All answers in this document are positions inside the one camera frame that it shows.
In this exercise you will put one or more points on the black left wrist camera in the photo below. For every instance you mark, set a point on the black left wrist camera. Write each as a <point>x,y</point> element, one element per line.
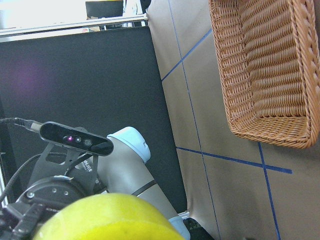
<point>77,139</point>

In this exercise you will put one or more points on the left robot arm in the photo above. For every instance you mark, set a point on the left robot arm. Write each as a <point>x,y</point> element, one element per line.
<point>123,171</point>

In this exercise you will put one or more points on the black monitor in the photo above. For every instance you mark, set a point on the black monitor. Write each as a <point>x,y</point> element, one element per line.
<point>104,8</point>

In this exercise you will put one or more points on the aluminium table edge rail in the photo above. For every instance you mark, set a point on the aluminium table edge rail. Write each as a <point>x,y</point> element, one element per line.
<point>12,32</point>

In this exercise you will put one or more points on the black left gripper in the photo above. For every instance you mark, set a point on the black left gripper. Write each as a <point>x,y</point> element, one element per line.
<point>41,201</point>

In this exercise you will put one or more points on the yellow tape roll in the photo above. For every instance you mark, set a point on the yellow tape roll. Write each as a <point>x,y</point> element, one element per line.
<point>111,216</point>

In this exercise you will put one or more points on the brown wicker basket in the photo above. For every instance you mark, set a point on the brown wicker basket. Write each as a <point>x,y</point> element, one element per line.
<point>269,66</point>

